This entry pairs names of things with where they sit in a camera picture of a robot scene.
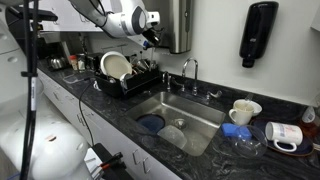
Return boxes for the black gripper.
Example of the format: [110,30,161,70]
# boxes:
[145,27,162,49]

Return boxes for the cream ceramic mug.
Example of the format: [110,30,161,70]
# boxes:
[228,99,255,126]

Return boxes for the white printed mug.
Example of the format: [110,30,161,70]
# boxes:
[264,121,304,153]

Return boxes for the steel paper towel dispenser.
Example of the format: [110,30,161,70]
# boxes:
[143,0,195,55]

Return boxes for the chrome side sprayer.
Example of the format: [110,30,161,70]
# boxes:
[161,70,172,93]

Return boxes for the large cream plate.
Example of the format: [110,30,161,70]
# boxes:
[99,50,133,80]

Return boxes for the black dish rack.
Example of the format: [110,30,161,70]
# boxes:
[93,63,162,99]

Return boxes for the white rack bowl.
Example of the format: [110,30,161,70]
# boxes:
[119,72,135,90]

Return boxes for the chrome gooseneck faucet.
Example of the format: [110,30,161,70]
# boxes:
[181,57,200,97]

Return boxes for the glass jar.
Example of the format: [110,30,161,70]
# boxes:
[76,53,87,72]

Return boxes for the round blue plate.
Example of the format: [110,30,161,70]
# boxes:
[135,113,166,135]

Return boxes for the red lid spice jar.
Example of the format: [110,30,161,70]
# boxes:
[69,54,79,71]

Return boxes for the metal sink drain strainer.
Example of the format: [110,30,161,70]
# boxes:
[173,118,188,130]

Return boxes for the stainless steel sink basin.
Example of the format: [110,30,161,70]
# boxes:
[125,91,227,157]

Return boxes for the flat clear plastic lid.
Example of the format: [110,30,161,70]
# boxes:
[62,72,88,85]

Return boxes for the steel kettle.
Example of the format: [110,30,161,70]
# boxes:
[47,56,68,71]

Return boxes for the black coffee maker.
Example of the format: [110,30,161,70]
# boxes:
[36,41,69,62]

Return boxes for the white base cabinets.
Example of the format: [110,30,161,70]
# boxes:
[36,63,183,180]

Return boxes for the clear utensil in bowl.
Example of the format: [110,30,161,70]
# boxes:
[243,92,255,104]

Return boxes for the blue sponge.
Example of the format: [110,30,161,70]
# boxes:
[221,122,252,140]

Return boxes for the small white bowl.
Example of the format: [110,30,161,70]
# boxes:
[233,98,263,117]

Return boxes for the black tool red tip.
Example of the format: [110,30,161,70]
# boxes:
[99,151,124,172]

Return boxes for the white paper sheet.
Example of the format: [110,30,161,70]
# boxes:
[82,147,105,175]

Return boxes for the black mounting board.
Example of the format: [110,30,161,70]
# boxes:
[90,143,135,180]

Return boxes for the clear glass bowl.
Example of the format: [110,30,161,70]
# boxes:
[229,124,268,159]

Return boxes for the clear bottle white label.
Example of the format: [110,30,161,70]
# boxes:
[298,104,320,140]

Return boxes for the dark navy dinner plate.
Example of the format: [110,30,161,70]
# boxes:
[250,117,315,158]

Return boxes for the chrome lever handle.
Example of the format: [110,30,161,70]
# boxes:
[205,89,224,101]
[171,76,186,93]

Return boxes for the white wall cabinet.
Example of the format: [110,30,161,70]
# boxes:
[36,0,105,34]

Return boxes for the thin black cable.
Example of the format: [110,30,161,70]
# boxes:
[78,79,98,148]

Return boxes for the black wall soap dispenser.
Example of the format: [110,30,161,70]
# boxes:
[238,1,279,69]

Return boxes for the black camera on stand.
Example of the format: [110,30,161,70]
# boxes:
[7,5,59,32]

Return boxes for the black cable bundle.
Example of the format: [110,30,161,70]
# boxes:
[19,0,41,180]

